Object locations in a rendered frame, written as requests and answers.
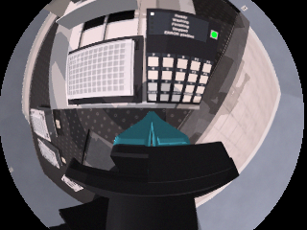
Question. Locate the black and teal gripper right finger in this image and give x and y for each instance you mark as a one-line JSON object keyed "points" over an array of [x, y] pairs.
{"points": [[165, 134]]}

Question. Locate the white multi-well plate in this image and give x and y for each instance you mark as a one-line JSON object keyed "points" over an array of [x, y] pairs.
{"points": [[103, 62], [38, 125], [45, 153]]}

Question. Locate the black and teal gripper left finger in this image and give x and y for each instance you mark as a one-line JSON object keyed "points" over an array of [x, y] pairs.
{"points": [[138, 134]]}

